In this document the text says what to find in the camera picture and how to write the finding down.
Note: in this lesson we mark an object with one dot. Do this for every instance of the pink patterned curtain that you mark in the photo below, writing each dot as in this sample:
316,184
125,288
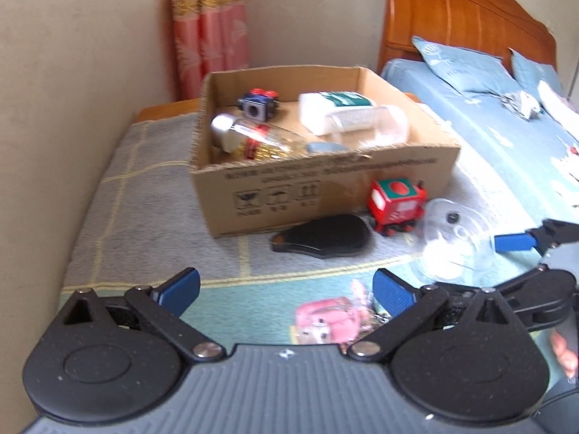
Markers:
210,31

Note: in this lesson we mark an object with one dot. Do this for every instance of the clear round plastic lid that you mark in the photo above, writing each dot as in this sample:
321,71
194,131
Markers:
452,239

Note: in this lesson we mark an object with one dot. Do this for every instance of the person's right hand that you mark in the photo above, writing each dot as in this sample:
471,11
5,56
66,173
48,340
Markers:
564,352

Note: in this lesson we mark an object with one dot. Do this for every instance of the white bottle green label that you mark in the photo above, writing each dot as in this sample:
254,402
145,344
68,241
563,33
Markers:
330,106

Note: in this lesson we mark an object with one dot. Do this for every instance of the black toy train red wheels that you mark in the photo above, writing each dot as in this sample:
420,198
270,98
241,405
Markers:
258,104

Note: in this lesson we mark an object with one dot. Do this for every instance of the pink white fabric item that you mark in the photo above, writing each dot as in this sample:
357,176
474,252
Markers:
558,104

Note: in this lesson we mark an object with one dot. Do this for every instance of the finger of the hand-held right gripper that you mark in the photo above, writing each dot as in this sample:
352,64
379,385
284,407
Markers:
540,291
513,242

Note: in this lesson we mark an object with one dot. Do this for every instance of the cardboard box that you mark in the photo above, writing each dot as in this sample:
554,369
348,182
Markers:
325,181

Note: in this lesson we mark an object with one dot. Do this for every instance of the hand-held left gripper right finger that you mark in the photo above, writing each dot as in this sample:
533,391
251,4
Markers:
392,293

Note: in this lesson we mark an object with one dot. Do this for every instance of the large blue floral pillow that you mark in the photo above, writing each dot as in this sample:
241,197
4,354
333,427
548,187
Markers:
466,70

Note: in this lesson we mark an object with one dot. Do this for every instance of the capsule bottle silver cap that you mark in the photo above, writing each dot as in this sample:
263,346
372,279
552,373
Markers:
253,138

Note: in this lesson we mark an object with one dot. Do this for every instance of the blue floral bed sheet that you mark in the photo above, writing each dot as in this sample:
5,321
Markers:
497,144

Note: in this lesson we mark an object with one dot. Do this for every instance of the wooden bed headboard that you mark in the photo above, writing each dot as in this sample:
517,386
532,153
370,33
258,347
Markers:
452,13

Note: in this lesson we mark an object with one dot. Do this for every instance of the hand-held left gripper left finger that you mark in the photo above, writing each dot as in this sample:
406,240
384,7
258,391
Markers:
181,291

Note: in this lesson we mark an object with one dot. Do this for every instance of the black oval case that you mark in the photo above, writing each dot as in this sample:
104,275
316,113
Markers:
325,237

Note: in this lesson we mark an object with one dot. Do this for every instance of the green grey checked blanket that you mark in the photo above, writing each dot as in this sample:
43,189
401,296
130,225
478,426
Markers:
144,217

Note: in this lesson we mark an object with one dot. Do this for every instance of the clear plastic jar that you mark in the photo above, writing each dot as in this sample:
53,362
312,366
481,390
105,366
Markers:
375,122

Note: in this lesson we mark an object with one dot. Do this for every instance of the small blue floral pillow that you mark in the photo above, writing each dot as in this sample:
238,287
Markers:
538,72

